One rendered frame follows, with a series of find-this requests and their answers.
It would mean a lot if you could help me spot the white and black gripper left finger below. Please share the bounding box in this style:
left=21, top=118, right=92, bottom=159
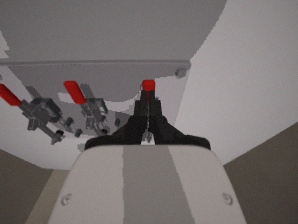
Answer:
left=84, top=90, right=148, bottom=150

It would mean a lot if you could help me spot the grey fixture plate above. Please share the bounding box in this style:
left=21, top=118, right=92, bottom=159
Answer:
left=0, top=60, right=191, bottom=139

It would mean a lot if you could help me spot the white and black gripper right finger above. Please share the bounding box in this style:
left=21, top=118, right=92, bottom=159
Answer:
left=149, top=90, right=211, bottom=150

